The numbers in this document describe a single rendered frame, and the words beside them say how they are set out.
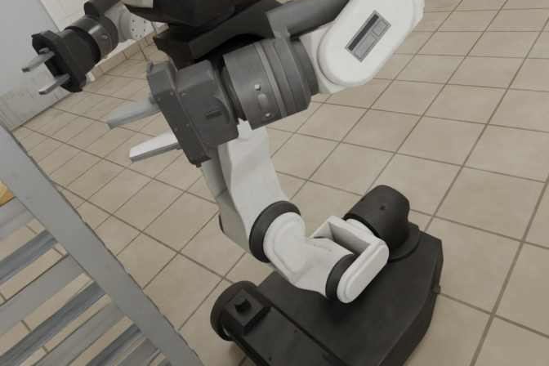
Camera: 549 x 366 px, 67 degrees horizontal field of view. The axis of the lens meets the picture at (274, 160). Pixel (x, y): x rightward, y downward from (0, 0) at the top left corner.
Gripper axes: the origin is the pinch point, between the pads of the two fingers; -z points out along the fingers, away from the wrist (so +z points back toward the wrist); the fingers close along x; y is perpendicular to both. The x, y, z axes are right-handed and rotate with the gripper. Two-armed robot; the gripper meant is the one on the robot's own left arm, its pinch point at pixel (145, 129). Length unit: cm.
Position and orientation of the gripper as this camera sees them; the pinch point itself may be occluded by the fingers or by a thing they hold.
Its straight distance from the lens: 48.5
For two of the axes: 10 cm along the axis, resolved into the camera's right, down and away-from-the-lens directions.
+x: -3.0, -7.6, -5.8
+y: 2.0, 5.4, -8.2
